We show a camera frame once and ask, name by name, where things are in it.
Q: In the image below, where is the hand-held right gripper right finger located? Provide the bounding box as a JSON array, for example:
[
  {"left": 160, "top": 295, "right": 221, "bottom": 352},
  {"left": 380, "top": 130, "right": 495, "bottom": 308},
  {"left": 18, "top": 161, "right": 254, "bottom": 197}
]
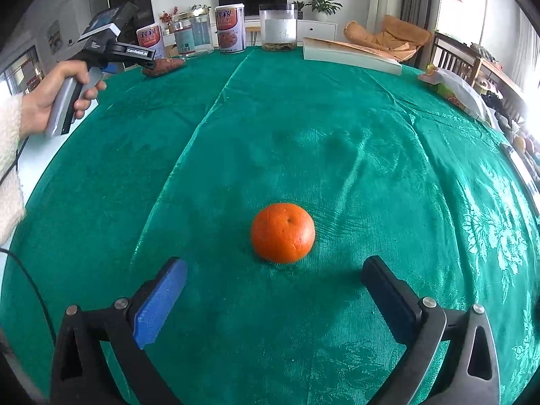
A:
[{"left": 360, "top": 255, "right": 501, "bottom": 405}]

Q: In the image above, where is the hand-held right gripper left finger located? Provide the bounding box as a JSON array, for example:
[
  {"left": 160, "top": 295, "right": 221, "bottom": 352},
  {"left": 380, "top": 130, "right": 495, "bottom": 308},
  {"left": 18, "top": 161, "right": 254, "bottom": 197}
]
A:
[{"left": 50, "top": 256, "right": 188, "bottom": 405}]

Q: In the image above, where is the sweet potato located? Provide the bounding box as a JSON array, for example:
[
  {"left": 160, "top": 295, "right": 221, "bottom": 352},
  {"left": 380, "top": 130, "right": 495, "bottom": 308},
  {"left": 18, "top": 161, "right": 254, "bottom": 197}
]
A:
[{"left": 142, "top": 58, "right": 185, "bottom": 78}]

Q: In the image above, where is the bright orange tangerine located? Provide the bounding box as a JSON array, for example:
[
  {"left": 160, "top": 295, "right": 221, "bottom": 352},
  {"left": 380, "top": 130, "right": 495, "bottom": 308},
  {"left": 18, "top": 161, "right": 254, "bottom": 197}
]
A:
[{"left": 250, "top": 202, "right": 316, "bottom": 264}]

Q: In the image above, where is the person's left forearm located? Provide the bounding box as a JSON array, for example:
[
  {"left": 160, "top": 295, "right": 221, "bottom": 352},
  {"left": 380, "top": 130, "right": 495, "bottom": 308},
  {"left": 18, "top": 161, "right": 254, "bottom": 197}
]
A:
[{"left": 0, "top": 93, "right": 27, "bottom": 247}]

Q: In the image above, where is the person's left hand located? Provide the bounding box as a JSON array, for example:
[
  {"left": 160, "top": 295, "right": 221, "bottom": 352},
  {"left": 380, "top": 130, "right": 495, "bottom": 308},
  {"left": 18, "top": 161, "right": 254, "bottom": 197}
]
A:
[{"left": 20, "top": 60, "right": 107, "bottom": 140}]

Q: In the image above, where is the red label tin can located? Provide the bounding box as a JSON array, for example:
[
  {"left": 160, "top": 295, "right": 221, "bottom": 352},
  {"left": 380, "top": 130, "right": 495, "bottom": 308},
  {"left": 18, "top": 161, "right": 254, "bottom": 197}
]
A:
[
  {"left": 214, "top": 3, "right": 246, "bottom": 55},
  {"left": 136, "top": 23, "right": 166, "bottom": 57}
]

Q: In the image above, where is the red flower arrangement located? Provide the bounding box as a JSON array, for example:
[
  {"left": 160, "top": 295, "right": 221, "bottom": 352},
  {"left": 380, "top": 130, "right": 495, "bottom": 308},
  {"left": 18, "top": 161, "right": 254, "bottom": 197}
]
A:
[{"left": 159, "top": 6, "right": 179, "bottom": 30}]

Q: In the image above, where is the glass jar gold lid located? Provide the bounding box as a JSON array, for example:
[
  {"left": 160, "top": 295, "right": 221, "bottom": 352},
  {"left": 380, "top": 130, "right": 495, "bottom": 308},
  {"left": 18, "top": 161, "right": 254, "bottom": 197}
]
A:
[{"left": 171, "top": 7, "right": 215, "bottom": 57}]

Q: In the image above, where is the white plastic jar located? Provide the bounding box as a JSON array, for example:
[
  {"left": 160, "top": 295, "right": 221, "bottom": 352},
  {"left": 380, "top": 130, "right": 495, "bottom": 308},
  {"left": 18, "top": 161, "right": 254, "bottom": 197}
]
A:
[{"left": 259, "top": 3, "right": 298, "bottom": 51}]

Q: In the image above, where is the green tablecloth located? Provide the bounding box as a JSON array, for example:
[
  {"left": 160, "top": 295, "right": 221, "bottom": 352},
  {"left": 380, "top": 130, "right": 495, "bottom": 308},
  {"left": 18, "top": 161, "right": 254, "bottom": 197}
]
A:
[{"left": 0, "top": 44, "right": 540, "bottom": 405}]

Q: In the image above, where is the large leafy potted plant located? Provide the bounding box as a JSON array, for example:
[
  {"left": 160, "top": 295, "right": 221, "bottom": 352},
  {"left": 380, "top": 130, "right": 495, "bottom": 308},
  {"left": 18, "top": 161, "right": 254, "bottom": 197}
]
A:
[{"left": 304, "top": 0, "right": 343, "bottom": 22}]

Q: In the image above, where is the grey notebook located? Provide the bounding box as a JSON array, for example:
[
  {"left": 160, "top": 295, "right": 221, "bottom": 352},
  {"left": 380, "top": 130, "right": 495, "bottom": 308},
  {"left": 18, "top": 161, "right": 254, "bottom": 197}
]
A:
[{"left": 501, "top": 142, "right": 540, "bottom": 203}]

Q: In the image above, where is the orange cover book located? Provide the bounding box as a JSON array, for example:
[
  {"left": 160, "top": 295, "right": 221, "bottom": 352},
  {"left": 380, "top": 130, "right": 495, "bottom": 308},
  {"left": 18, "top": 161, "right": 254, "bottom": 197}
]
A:
[{"left": 302, "top": 36, "right": 403, "bottom": 76}]

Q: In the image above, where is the pile of small toys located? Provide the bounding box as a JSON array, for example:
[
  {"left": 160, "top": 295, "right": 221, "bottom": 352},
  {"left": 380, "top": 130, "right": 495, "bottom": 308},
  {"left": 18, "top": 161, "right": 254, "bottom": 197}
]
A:
[{"left": 481, "top": 80, "right": 540, "bottom": 165}]

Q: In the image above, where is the white plastic bag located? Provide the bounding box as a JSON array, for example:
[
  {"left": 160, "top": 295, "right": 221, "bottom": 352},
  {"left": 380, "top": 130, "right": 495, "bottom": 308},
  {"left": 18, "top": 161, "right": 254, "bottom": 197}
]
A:
[{"left": 418, "top": 65, "right": 498, "bottom": 125}]

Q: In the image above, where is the orange papasan chair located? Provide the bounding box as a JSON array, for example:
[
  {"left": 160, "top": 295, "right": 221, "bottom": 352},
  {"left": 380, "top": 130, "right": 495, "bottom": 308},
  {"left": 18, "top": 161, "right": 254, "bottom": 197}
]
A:
[{"left": 344, "top": 15, "right": 431, "bottom": 62}]

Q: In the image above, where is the wooden bench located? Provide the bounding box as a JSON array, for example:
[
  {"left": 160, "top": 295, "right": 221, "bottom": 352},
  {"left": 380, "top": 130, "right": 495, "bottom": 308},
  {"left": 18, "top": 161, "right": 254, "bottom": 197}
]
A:
[{"left": 430, "top": 29, "right": 528, "bottom": 106}]

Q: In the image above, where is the white curtain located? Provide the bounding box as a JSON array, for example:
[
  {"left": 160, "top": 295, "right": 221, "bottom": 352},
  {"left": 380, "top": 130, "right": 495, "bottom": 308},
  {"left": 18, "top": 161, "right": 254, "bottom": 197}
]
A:
[{"left": 512, "top": 12, "right": 540, "bottom": 93}]

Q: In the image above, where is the framed wall picture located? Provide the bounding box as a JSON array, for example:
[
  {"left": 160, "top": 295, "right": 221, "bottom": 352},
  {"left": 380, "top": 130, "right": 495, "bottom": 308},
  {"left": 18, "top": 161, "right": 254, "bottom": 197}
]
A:
[{"left": 46, "top": 20, "right": 63, "bottom": 55}]

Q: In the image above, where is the black cable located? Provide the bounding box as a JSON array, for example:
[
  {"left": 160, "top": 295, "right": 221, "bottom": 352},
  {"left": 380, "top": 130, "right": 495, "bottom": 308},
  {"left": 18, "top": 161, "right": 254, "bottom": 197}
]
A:
[{"left": 0, "top": 137, "right": 57, "bottom": 347}]

